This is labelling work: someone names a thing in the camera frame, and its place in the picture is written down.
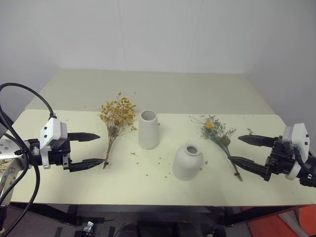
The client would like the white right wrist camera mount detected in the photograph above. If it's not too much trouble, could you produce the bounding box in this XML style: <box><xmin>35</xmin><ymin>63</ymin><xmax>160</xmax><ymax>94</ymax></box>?
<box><xmin>282</xmin><ymin>122</ymin><xmax>311</xmax><ymax>180</ymax></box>

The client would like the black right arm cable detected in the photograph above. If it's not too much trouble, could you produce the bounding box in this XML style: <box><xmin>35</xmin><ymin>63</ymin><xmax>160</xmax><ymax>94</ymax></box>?
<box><xmin>293</xmin><ymin>145</ymin><xmax>312</xmax><ymax>171</ymax></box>

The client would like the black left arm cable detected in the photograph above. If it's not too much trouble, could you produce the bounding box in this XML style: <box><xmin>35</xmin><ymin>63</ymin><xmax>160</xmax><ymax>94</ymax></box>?
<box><xmin>0</xmin><ymin>82</ymin><xmax>57</xmax><ymax>237</ymax></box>

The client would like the black table frame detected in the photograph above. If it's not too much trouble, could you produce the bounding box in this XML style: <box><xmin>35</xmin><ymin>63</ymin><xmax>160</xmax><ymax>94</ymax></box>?
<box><xmin>9</xmin><ymin>201</ymin><xmax>316</xmax><ymax>227</ymax></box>

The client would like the yellow dried flower bunch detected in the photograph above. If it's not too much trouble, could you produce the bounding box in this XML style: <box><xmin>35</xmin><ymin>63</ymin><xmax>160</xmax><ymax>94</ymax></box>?
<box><xmin>98</xmin><ymin>92</ymin><xmax>138</xmax><ymax>170</ymax></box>

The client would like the orange floor mat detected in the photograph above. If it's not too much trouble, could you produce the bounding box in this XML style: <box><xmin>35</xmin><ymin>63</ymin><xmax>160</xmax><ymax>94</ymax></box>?
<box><xmin>247</xmin><ymin>204</ymin><xmax>316</xmax><ymax>237</ymax></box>

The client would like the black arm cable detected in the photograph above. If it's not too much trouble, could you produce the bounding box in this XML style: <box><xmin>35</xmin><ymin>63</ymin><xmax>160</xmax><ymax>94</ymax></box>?
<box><xmin>0</xmin><ymin>82</ymin><xmax>57</xmax><ymax>237</ymax></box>
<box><xmin>293</xmin><ymin>145</ymin><xmax>312</xmax><ymax>171</ymax></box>

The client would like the round white narrow-neck vase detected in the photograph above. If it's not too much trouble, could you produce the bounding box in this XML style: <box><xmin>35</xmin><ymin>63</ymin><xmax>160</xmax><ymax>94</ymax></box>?
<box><xmin>171</xmin><ymin>140</ymin><xmax>204</xmax><ymax>182</ymax></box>

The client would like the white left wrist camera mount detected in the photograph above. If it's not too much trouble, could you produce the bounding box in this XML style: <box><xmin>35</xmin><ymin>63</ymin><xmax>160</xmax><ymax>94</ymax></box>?
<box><xmin>40</xmin><ymin>118</ymin><xmax>68</xmax><ymax>169</ymax></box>

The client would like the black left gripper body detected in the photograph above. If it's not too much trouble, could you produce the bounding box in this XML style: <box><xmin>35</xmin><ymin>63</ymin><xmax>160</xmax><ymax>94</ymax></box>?
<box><xmin>47</xmin><ymin>133</ymin><xmax>74</xmax><ymax>173</ymax></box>

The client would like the tall conical white vase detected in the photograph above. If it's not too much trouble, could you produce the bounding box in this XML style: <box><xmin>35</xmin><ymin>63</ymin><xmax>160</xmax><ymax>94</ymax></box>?
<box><xmin>138</xmin><ymin>109</ymin><xmax>159</xmax><ymax>150</ymax></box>

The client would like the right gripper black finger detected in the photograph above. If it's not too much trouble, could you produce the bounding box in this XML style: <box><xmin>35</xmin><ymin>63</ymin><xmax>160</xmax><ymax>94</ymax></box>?
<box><xmin>237</xmin><ymin>134</ymin><xmax>277</xmax><ymax>148</ymax></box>
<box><xmin>230</xmin><ymin>156</ymin><xmax>269</xmax><ymax>179</ymax></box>

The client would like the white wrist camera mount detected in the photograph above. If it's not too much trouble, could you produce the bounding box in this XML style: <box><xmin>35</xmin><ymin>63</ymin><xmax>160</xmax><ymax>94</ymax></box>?
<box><xmin>282</xmin><ymin>122</ymin><xmax>311</xmax><ymax>180</ymax></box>
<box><xmin>40</xmin><ymin>118</ymin><xmax>68</xmax><ymax>169</ymax></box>

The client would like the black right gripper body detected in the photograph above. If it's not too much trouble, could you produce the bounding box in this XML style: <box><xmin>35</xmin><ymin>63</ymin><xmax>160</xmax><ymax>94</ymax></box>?
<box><xmin>263</xmin><ymin>135</ymin><xmax>299</xmax><ymax>183</ymax></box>

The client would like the green sprig bunch, yellow ball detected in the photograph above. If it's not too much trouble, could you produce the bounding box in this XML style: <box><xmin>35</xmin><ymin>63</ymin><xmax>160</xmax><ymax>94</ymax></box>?
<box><xmin>189</xmin><ymin>114</ymin><xmax>244</xmax><ymax>182</ymax></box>

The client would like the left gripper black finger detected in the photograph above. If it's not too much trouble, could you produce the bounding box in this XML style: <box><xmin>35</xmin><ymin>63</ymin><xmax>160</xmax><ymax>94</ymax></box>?
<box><xmin>70</xmin><ymin>158</ymin><xmax>107</xmax><ymax>173</ymax></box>
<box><xmin>67</xmin><ymin>132</ymin><xmax>101</xmax><ymax>143</ymax></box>

